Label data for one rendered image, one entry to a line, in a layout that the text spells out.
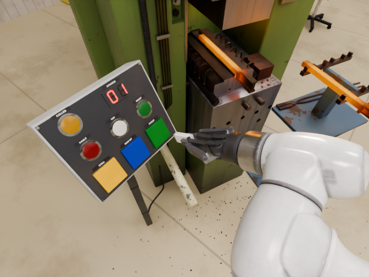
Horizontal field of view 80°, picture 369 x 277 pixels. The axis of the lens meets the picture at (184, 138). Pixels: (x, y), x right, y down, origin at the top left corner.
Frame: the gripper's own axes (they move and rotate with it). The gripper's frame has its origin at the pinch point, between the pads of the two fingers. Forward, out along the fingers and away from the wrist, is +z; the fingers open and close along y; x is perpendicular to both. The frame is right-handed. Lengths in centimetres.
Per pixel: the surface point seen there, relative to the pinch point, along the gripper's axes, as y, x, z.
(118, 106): -6.6, 14.9, 13.3
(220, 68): 45.5, 0.9, 18.1
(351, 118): 88, -53, -20
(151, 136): -2.8, 1.2, 12.5
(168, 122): 5.7, 0.5, 13.2
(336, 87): 67, -22, -19
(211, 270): -6, -106, 31
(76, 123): -18.6, 17.6, 12.9
